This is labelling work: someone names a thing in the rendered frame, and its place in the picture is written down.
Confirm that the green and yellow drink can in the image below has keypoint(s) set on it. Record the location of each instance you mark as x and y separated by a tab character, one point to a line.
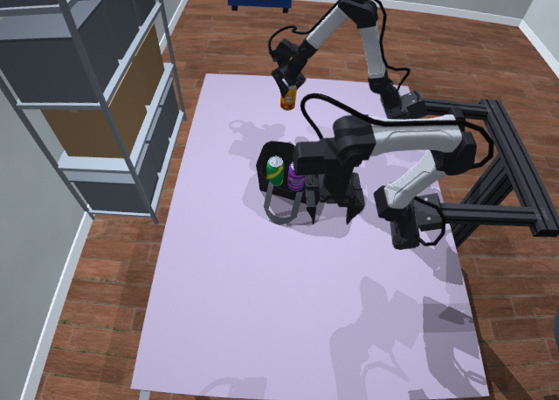
275	170

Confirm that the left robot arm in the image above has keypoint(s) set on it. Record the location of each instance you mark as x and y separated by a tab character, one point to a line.
356	139

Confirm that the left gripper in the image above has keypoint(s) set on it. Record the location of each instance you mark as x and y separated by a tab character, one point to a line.
346	191

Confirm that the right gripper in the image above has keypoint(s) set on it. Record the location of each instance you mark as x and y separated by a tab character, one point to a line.
290	76

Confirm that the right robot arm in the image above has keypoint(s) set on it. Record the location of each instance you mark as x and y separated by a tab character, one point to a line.
363	14

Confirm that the purple drink can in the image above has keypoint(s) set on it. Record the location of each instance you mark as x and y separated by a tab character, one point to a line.
294	182

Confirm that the yellow and red drink can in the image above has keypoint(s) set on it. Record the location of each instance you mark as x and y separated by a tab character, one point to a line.
288	103

